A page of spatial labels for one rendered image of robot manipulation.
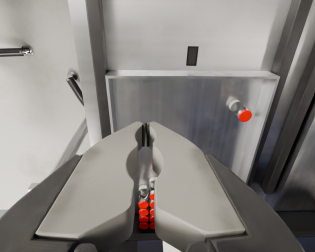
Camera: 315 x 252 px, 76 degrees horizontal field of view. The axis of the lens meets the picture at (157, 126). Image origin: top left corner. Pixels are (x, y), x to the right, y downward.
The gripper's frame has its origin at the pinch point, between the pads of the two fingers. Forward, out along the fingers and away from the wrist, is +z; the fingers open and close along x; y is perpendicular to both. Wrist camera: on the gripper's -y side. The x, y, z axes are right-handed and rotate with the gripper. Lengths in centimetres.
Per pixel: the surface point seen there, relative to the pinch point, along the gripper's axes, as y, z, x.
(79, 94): 34, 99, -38
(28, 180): 109, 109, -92
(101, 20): -5.4, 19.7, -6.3
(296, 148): 14.9, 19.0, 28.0
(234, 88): 4.4, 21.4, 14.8
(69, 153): 42, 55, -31
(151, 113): 9.1, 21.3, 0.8
